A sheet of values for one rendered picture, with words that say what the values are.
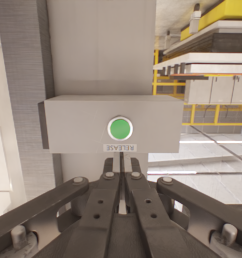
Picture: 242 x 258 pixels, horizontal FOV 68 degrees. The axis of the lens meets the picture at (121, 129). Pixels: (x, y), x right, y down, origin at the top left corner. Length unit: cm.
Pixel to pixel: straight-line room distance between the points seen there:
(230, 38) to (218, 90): 483
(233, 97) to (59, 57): 778
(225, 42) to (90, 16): 263
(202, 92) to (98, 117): 718
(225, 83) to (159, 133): 751
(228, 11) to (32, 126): 298
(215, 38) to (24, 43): 265
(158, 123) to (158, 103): 3
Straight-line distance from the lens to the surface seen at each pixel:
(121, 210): 39
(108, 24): 35
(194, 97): 730
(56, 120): 27
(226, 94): 783
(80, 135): 27
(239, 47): 300
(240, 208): 50
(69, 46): 35
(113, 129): 25
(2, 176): 139
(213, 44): 284
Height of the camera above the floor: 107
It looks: 16 degrees up
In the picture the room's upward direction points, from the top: 180 degrees counter-clockwise
